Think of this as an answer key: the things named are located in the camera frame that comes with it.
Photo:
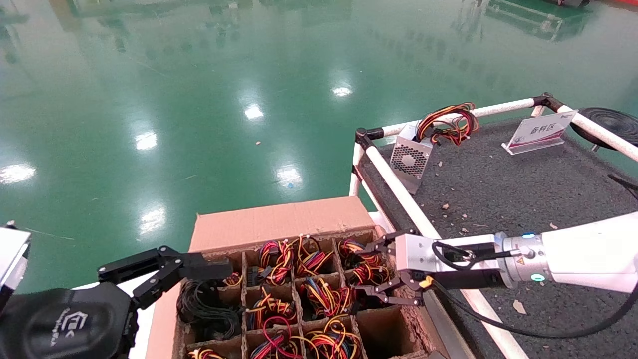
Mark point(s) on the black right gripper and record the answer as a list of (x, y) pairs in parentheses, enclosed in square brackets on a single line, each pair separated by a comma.
[(468, 279)]

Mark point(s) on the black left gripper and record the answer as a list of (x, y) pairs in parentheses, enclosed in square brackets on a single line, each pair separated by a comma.
[(60, 326)]

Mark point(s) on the brown cardboard box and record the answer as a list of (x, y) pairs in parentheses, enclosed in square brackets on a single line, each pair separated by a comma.
[(279, 222)]

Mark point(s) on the cardboard divider grid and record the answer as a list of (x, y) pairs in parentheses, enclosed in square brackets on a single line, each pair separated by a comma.
[(243, 299)]

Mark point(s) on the clear acrylic sign stand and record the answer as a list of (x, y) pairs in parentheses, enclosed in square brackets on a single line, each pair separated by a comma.
[(541, 130)]

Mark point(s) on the black round ribbed disc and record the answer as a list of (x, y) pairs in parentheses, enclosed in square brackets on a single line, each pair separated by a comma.
[(615, 122)]

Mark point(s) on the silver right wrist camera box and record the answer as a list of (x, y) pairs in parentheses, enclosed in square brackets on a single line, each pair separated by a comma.
[(416, 252)]

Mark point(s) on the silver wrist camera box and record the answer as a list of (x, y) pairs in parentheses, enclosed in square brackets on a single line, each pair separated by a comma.
[(416, 252), (12, 254)]

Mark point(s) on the white pipe table frame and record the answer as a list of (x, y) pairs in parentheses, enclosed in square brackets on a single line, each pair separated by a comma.
[(398, 188)]

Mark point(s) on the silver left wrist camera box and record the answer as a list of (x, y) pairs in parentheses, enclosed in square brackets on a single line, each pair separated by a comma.
[(12, 254)]

